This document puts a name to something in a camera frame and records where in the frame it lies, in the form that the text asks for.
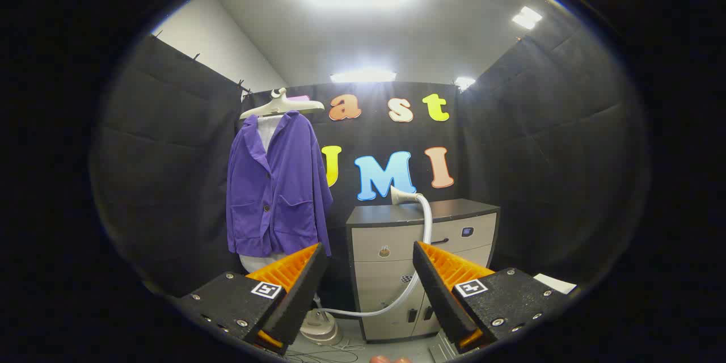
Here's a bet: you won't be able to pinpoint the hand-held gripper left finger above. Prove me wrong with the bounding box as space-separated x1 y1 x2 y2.
180 242 328 356

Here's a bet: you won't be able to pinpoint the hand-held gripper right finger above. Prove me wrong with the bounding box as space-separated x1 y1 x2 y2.
412 241 580 353

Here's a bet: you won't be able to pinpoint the garment steamer base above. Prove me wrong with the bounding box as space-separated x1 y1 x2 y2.
299 295 343 345

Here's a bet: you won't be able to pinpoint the purple corduroy jacket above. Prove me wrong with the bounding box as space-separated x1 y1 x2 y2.
226 111 334 258

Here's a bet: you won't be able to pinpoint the white plastic clothes hanger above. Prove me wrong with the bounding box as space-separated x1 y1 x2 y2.
239 87 325 120

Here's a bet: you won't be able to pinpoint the grey cabinet with dark top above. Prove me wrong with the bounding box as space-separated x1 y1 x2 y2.
346 199 501 343

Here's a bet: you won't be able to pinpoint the white paper sheet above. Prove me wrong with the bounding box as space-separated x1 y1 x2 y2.
533 273 577 294

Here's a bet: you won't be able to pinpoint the plain black side cloth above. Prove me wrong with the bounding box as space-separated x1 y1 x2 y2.
91 34 244 298
457 9 650 284

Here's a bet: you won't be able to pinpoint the thin floor cables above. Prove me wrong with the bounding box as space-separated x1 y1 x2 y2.
284 337 366 363

